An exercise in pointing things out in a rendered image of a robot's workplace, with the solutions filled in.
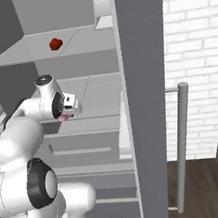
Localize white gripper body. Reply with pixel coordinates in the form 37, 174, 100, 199
60, 98, 85, 121

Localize pink raw steak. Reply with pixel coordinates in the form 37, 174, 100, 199
56, 112, 75, 123

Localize red bell pepper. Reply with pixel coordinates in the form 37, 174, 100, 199
48, 36, 65, 52

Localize glass fridge shelf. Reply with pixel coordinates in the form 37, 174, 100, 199
0, 19, 119, 70
25, 68, 128, 132

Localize grey fridge drawer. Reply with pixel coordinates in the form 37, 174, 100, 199
38, 163, 144, 218
37, 110, 136, 179

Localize white door bin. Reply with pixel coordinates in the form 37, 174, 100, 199
89, 0, 116, 32
107, 89, 136, 163

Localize grey fridge body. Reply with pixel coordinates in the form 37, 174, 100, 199
0, 0, 149, 218

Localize grey cylindrical door handle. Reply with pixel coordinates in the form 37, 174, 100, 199
147, 80, 211, 217

